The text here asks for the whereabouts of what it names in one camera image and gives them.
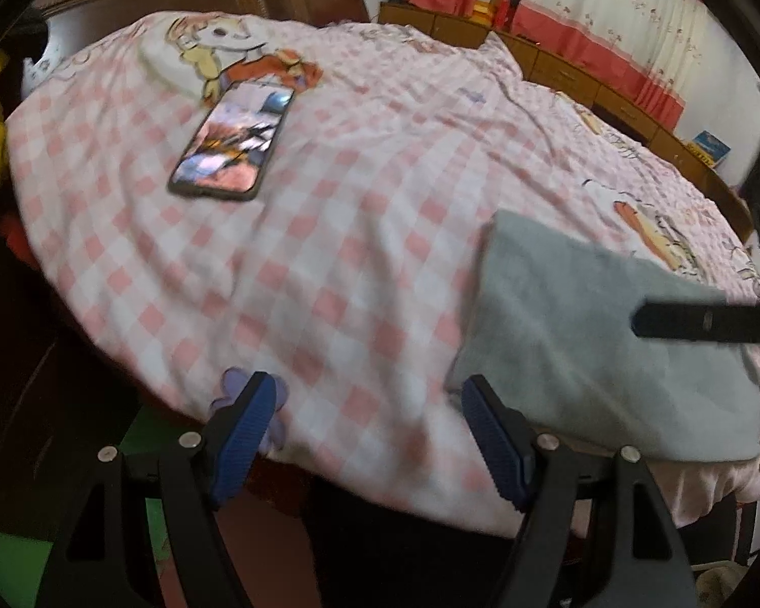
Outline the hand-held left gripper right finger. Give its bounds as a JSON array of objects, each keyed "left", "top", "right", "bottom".
[{"left": 461, "top": 374, "right": 699, "bottom": 608}]

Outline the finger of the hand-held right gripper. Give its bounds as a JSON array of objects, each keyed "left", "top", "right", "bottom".
[{"left": 631, "top": 301, "right": 760, "bottom": 344}]

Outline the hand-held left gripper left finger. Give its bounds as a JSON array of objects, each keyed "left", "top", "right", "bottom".
[{"left": 36, "top": 371, "right": 277, "bottom": 608}]

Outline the grey towel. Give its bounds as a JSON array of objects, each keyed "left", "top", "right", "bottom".
[{"left": 444, "top": 210, "right": 760, "bottom": 461}]

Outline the blue book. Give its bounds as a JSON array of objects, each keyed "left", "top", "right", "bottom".
[{"left": 689, "top": 130, "right": 732, "bottom": 169}]

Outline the pink checkered printed blanket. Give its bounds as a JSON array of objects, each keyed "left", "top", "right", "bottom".
[{"left": 5, "top": 10, "right": 760, "bottom": 536}]

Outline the wooden low cabinet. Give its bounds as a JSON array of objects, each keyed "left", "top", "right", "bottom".
[{"left": 378, "top": 1, "right": 754, "bottom": 242}]

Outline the red and white printed curtain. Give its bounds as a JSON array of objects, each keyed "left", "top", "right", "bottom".
[{"left": 398, "top": 0, "right": 718, "bottom": 131}]

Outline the black smartphone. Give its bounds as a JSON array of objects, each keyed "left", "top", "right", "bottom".
[{"left": 167, "top": 82, "right": 296, "bottom": 202}]

